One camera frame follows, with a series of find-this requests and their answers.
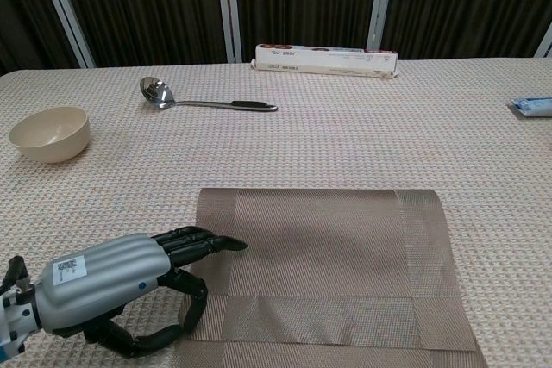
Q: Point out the blue white toothpaste tube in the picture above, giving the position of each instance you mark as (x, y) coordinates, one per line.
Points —
(535, 107)

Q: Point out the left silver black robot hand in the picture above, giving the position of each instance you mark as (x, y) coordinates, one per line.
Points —
(103, 282)

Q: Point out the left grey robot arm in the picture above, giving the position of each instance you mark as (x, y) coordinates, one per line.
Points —
(17, 320)

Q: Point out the beige round bowl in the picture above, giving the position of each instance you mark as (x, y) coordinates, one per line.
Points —
(52, 139)

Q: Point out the beige woven tablecloth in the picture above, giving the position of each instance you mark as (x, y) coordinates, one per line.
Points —
(345, 135)

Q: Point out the dark pleated curtain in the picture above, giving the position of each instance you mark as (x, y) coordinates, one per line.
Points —
(151, 6)

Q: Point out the brown woven placemat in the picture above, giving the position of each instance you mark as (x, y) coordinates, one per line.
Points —
(328, 256)

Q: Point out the long cookie box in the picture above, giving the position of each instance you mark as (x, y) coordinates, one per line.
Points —
(323, 62)

